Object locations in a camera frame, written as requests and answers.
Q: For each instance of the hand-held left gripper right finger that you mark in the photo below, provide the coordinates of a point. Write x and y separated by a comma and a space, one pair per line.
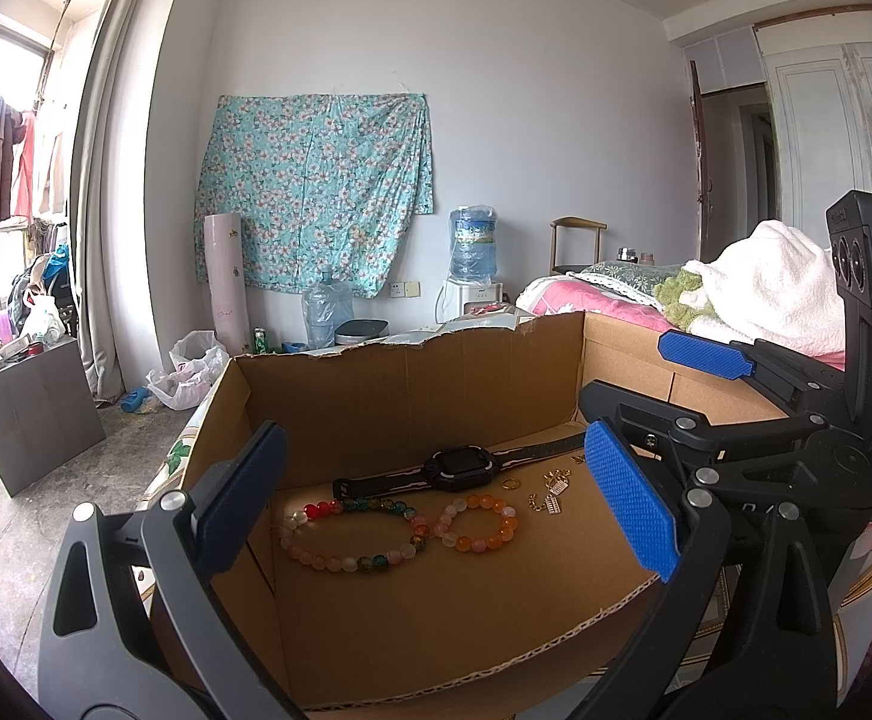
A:
631, 502

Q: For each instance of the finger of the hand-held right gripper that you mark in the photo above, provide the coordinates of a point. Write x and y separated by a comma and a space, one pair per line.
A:
631, 409
706, 354

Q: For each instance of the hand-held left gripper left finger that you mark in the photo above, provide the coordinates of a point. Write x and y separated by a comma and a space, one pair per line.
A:
244, 487

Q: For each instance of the black smartwatch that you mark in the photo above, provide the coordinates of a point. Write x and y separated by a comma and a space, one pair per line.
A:
454, 460

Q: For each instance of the brown cardboard box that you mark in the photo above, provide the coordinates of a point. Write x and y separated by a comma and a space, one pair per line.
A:
421, 405

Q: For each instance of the green fuzzy cloth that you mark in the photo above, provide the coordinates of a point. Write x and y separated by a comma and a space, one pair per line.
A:
679, 300

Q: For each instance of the white fluffy towel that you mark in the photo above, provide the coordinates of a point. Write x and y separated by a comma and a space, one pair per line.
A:
766, 277

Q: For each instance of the lace trimmed floral pillow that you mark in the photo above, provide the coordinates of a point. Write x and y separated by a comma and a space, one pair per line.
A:
623, 274

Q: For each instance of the white plastic bag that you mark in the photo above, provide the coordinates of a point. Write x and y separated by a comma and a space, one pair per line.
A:
188, 375

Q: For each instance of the pink blanket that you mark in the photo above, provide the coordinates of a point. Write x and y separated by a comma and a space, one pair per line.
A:
556, 296

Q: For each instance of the blue plastic object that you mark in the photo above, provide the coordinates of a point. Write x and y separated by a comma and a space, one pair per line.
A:
135, 399

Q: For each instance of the green can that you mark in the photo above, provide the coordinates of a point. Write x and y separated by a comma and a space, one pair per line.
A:
259, 341

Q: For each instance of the small blue container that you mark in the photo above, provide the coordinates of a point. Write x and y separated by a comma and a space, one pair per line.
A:
293, 346

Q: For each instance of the wooden chair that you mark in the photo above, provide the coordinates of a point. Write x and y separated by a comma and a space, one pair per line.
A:
578, 223

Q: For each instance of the brown wooden door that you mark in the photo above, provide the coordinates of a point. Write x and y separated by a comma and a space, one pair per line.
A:
697, 165

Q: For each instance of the white wardrobe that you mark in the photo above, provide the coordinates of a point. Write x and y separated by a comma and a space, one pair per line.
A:
841, 127

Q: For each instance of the white water dispenser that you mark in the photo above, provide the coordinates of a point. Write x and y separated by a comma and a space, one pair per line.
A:
473, 300

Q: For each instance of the empty clear water jug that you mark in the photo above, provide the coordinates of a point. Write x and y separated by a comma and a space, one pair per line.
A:
327, 311

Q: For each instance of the grey lidded bin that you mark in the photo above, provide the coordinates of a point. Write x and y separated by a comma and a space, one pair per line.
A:
361, 330

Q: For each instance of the pale pink rolled mat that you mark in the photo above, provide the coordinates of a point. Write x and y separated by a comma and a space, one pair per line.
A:
226, 285

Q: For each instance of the grey cabinet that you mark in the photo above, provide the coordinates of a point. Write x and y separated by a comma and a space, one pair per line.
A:
38, 412

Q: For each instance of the blue water dispenser bottle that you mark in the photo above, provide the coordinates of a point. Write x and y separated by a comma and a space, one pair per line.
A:
473, 247

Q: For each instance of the pile of clothes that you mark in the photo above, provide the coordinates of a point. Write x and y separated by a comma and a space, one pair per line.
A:
53, 270

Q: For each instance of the grey curtain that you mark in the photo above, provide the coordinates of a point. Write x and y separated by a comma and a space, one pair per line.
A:
105, 202

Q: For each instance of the hanging clothes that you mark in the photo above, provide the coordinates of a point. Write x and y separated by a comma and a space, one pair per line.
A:
0, 165

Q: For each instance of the white wall socket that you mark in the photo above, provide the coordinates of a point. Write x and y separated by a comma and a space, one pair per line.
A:
406, 289

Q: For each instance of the teal floral wall cloth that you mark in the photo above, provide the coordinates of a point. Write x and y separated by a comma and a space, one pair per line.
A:
316, 187

